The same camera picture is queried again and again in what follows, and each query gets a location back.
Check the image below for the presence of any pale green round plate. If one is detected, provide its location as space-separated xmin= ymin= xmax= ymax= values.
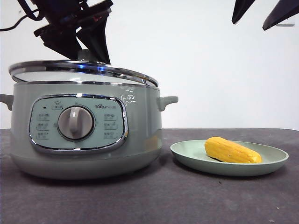
xmin=170 ymin=139 xmax=289 ymax=177

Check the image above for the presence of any glass lid with green knob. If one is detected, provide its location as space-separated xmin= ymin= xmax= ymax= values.
xmin=8 ymin=49 xmax=158 ymax=89

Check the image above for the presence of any yellow corn cob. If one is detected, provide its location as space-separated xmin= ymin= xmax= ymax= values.
xmin=204 ymin=137 xmax=263 ymax=164

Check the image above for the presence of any black cable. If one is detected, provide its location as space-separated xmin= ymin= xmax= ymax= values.
xmin=0 ymin=8 xmax=47 ymax=32

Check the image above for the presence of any pale green electric steamer pot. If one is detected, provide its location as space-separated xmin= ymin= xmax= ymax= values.
xmin=0 ymin=80 xmax=179 ymax=180

